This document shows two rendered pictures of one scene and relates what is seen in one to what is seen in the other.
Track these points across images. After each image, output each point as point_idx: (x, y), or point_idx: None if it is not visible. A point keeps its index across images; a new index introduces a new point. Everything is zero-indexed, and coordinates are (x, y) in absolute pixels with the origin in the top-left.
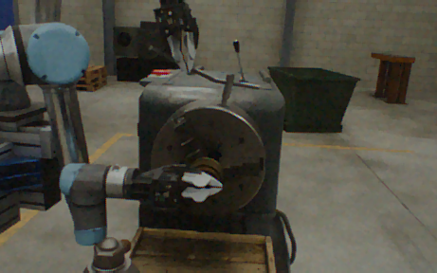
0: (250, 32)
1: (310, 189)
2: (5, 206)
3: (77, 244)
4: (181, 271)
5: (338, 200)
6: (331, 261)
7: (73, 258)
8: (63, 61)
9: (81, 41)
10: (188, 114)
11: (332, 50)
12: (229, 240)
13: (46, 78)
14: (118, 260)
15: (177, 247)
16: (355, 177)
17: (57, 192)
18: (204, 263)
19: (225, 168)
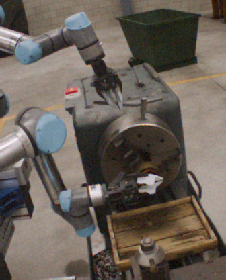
0: None
1: (188, 125)
2: (7, 222)
3: (19, 226)
4: (148, 234)
5: (213, 129)
6: (219, 182)
7: (23, 238)
8: (54, 137)
9: (61, 121)
10: (122, 133)
11: None
12: (169, 205)
13: (49, 152)
14: (154, 246)
15: (138, 221)
16: (220, 105)
17: (31, 203)
18: (159, 225)
19: (158, 164)
